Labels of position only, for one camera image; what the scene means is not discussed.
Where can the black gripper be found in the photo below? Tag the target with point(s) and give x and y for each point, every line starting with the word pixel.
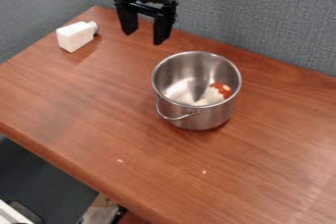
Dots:
pixel 162 9

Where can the shiny metal pot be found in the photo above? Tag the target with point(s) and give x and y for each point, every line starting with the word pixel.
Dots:
pixel 186 73

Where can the white toy mushroom red cap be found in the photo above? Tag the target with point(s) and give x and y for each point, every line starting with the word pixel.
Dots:
pixel 215 94

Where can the white plastic bottle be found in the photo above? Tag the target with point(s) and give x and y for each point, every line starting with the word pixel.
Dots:
pixel 75 35

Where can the white box at corner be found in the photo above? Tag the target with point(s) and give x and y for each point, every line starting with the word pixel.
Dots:
pixel 11 216

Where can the table leg frame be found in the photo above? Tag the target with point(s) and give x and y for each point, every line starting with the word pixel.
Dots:
pixel 104 211

